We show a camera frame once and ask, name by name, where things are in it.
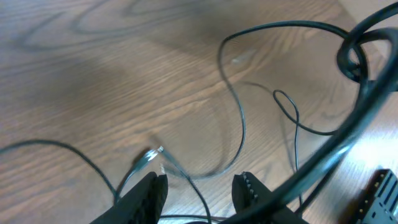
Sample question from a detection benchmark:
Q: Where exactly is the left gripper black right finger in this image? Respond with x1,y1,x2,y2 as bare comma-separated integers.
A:
231,172,308,224

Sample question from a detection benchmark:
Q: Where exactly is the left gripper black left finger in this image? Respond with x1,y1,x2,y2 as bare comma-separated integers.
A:
90,172,168,224

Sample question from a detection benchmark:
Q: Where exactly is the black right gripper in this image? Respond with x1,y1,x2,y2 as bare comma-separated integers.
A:
351,169,397,224

